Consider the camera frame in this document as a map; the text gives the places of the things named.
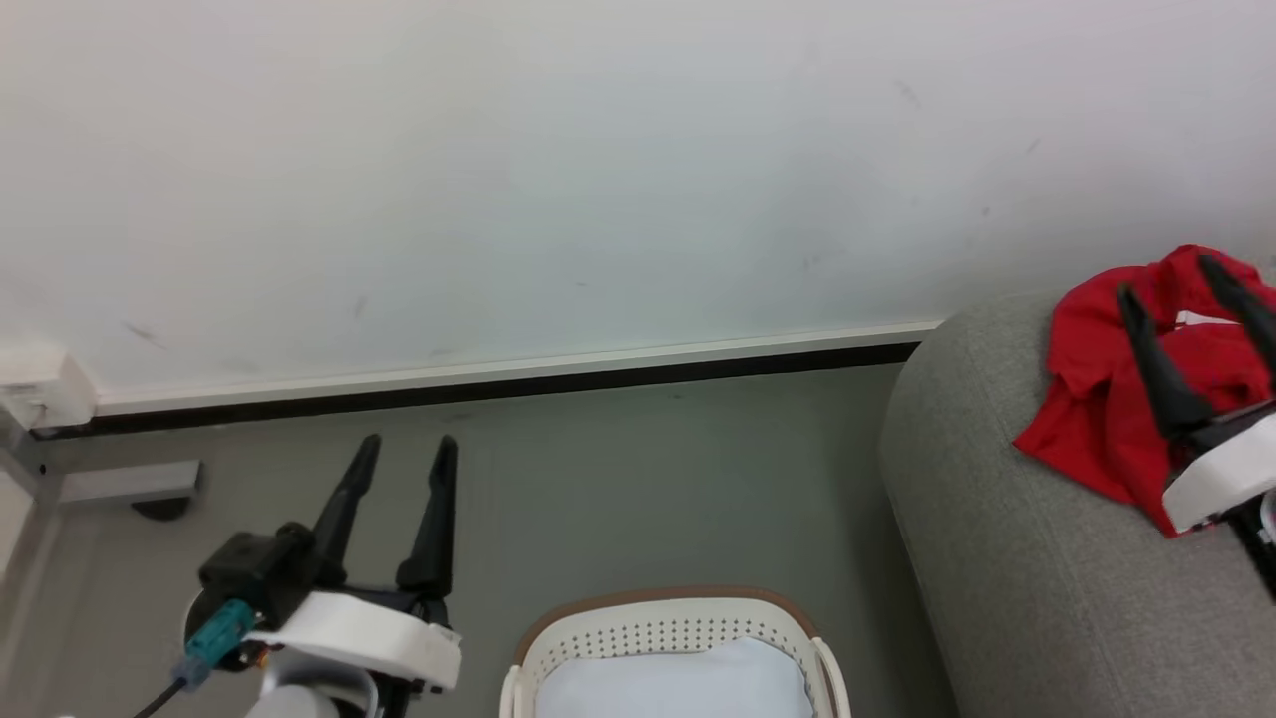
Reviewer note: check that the grey metal bar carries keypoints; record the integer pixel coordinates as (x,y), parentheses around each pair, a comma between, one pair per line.
(130,482)

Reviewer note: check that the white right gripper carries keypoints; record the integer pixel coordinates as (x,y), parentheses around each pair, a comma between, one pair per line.
(1226,474)

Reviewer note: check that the grey fabric sofa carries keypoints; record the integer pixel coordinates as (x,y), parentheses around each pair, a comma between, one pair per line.
(1057,578)

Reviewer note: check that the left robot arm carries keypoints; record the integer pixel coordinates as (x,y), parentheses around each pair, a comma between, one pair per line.
(299,698)

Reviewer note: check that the white laundry basket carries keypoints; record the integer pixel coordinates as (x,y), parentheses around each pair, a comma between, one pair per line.
(658,628)

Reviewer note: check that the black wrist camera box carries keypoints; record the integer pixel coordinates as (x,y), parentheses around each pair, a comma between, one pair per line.
(259,573)

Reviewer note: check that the white wall box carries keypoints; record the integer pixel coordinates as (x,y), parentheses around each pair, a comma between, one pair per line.
(40,384)

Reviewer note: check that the pale blue clothing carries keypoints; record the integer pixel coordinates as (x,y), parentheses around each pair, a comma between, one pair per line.
(673,683)

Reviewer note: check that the black round foot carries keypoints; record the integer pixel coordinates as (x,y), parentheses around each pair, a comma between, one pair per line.
(159,509)

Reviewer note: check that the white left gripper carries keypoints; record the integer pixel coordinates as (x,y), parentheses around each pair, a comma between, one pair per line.
(369,628)

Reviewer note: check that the red garment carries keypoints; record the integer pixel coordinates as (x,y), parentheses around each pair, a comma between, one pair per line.
(1097,399)

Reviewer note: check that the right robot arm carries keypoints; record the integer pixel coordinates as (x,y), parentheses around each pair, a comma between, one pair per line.
(1258,543)

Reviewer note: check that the white and black baseboard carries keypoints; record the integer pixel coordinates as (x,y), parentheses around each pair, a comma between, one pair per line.
(518,379)

